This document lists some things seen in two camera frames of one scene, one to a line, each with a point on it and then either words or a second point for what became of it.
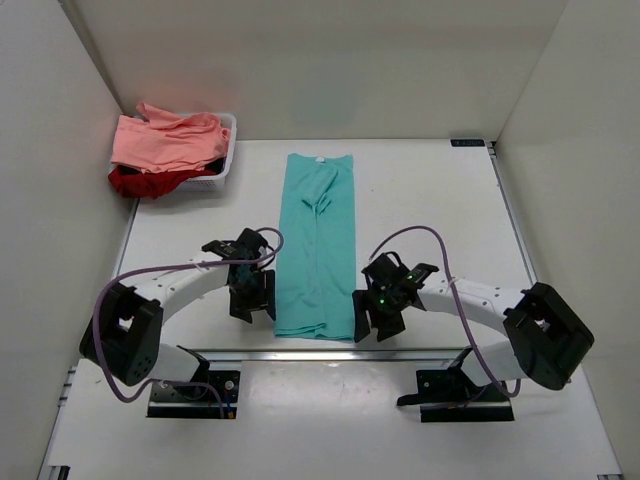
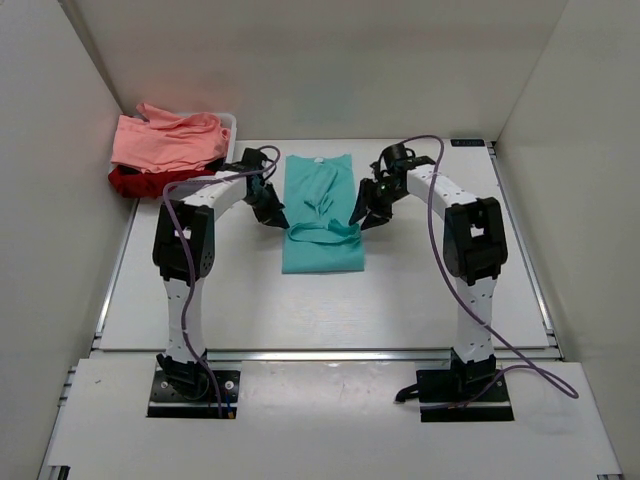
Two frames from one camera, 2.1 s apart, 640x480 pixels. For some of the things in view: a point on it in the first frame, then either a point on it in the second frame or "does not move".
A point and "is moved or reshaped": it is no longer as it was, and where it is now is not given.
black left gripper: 265,295 to 273,215
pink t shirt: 157,141 does not move
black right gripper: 386,327 to 367,201
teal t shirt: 316,265 is moved or reshaped
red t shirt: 131,181 does not move
